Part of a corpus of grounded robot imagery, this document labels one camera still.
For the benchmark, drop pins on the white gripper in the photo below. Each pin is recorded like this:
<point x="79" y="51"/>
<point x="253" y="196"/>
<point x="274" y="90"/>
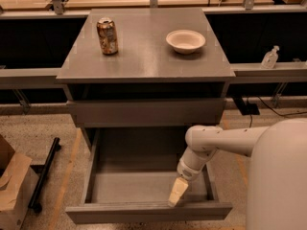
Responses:
<point x="188" y="172"/>

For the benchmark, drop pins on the grey drawer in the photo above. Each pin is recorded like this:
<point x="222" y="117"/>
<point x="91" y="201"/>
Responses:
<point x="147" y="113"/>
<point x="131" y="173"/>

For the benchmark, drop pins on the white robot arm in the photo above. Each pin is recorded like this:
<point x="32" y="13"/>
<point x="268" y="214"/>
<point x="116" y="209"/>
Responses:
<point x="277" y="176"/>

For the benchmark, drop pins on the grey top drawer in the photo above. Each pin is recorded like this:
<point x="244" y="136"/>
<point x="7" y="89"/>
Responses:
<point x="147" y="113"/>

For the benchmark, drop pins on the grey drawer cabinet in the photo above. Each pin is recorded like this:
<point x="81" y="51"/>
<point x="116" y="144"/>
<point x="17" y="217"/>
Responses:
<point x="140" y="90"/>

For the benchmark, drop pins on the black floor plug box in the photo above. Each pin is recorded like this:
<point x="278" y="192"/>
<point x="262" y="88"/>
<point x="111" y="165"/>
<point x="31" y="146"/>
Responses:
<point x="246" y="107"/>

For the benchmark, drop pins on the black metal bar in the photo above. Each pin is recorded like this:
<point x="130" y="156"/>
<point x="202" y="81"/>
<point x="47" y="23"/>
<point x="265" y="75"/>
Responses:
<point x="42" y="172"/>

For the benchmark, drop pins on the clear sanitizer pump bottle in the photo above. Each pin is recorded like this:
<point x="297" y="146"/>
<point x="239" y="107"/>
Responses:
<point x="270" y="58"/>

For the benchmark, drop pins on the cardboard box with paper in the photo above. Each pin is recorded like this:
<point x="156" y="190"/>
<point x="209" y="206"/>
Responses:
<point x="17" y="184"/>

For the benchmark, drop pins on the crumpled soda can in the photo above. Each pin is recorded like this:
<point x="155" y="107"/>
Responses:
<point x="107" y="34"/>

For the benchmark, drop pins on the grey metal rail frame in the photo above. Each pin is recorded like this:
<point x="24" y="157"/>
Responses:
<point x="28" y="77"/>

